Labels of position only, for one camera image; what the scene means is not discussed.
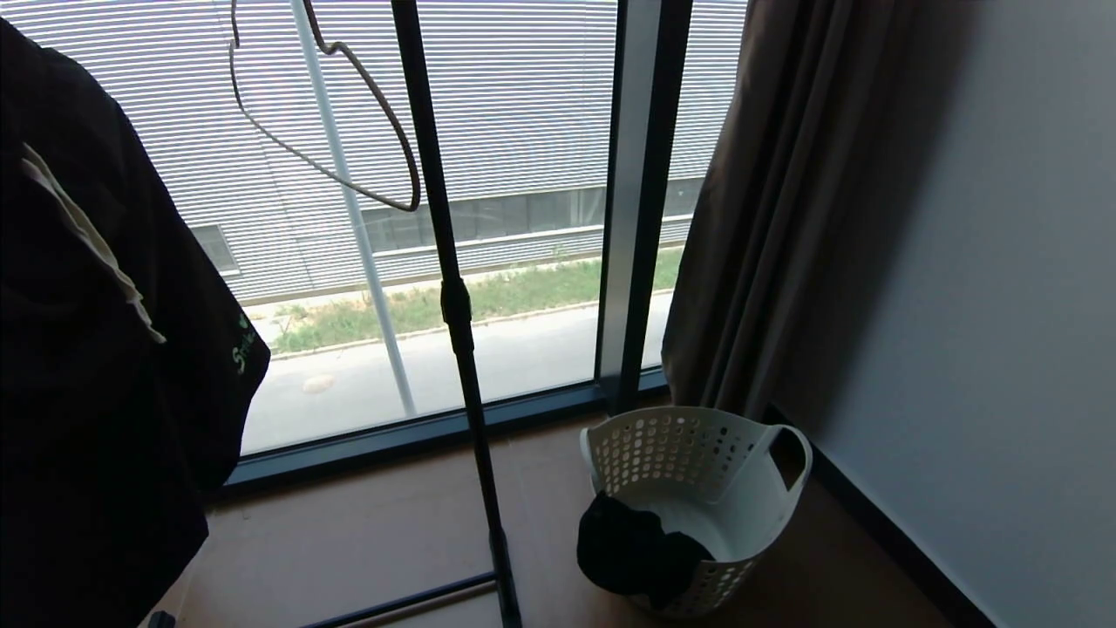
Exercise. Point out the pink clothes hanger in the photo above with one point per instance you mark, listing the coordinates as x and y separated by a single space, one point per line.
384 105

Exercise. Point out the brown curtain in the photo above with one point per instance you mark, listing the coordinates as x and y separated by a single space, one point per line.
785 218

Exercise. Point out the black garment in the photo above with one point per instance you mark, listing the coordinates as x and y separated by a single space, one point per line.
636 549
87 392

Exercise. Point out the black clothes rack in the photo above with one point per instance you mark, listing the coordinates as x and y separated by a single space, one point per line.
453 305

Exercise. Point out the white laundry basket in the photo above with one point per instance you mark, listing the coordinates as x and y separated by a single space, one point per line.
750 515

